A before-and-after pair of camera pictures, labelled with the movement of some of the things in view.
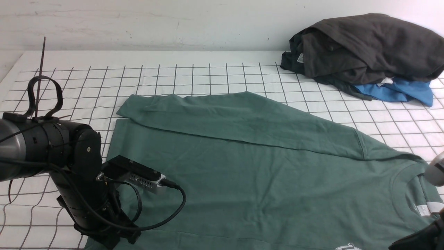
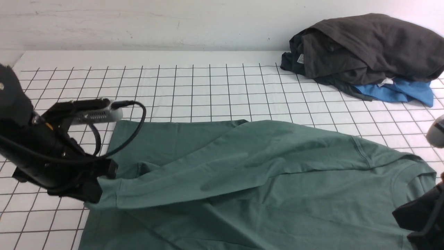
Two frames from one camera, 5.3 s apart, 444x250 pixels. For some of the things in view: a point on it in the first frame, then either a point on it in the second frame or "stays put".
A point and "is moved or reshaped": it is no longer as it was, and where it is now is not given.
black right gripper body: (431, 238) -> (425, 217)
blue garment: (401, 89) stays put
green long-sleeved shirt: (247, 172) is moved or reshaped
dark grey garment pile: (346, 51) stays put
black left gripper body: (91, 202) -> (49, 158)
